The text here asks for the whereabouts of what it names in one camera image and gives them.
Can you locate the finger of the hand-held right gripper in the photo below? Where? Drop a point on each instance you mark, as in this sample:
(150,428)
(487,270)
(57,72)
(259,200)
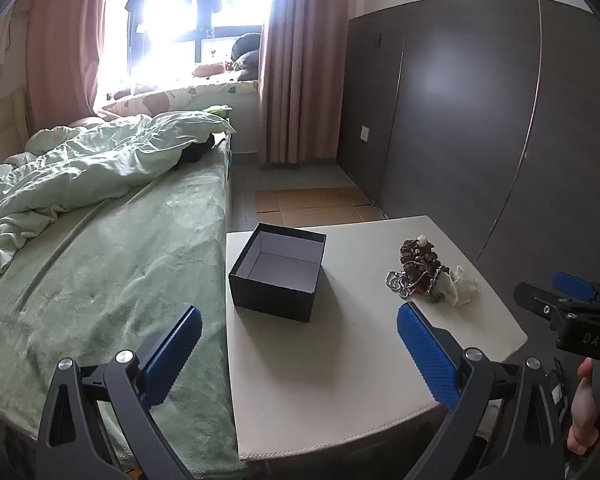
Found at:
(572,285)
(535,300)

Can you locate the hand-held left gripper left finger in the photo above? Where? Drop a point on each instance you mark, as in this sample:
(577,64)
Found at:
(172,355)

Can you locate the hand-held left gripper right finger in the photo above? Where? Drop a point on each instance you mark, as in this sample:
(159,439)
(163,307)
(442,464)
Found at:
(427,355)

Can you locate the black cardboard box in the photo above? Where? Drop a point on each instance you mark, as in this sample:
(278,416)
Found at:
(270,305)

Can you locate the person's right hand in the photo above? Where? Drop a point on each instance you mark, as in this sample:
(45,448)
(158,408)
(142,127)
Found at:
(582,410)

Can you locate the bed with green sheet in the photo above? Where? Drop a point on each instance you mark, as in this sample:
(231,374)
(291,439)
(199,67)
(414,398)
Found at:
(105,285)

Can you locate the dark grey wardrobe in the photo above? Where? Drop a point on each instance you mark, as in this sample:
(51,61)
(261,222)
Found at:
(455,135)

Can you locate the flat brown cardboard sheet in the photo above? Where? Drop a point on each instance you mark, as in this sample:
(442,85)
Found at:
(320,205)

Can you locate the black item under duvet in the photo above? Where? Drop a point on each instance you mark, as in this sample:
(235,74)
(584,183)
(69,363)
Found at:
(197,152)

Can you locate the light green duvet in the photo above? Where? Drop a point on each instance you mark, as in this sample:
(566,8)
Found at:
(80,170)

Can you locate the small green cloth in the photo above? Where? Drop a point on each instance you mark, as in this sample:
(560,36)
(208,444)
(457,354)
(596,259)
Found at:
(220,110)

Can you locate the patterned window seat cushion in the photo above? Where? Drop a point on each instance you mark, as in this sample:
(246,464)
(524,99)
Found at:
(180,97)

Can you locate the beige padded headboard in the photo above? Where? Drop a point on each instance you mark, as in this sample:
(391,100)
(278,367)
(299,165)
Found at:
(2,125)

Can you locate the pink plush toy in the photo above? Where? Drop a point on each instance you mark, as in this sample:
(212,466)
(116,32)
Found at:
(207,69)

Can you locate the dark pillow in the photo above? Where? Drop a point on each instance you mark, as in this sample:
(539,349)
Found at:
(247,55)

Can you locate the pink curtain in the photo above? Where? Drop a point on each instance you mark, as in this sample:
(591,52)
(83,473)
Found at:
(60,45)
(300,60)

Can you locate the white wall socket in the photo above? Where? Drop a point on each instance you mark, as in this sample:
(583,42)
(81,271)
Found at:
(365,133)

